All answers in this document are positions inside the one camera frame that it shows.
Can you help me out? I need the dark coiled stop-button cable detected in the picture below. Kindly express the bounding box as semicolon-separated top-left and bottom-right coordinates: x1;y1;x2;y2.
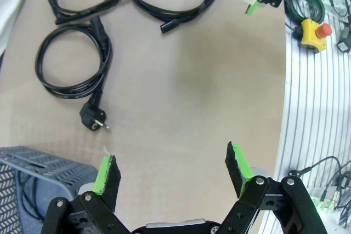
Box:
284;0;327;31

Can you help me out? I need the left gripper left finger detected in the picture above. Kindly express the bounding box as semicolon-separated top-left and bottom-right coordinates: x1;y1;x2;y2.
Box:
41;153;132;234

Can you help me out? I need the black power adapter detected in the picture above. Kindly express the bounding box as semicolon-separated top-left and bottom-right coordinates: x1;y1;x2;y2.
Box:
336;24;351;53

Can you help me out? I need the thin black cable with plug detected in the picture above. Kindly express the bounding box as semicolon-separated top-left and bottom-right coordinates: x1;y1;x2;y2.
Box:
287;156;346;191

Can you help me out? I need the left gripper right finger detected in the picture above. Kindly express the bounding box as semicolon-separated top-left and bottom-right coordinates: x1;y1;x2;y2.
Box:
219;140;329;234

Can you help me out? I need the blue-grey perforated plastic basket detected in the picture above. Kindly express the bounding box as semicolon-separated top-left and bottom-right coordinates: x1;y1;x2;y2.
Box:
0;146;99;234

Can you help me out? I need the black cable straight connector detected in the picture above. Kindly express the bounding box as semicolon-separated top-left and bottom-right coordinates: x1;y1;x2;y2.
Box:
128;0;220;34

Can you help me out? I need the yellow emergency stop box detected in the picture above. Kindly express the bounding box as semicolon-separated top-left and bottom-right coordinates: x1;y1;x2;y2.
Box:
297;19;332;54

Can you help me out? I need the person in white sweater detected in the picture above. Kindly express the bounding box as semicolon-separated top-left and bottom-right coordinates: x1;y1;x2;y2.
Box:
0;0;35;62

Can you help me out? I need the white ribbed base plate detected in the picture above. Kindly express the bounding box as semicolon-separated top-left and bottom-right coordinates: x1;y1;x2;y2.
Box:
274;0;351;234

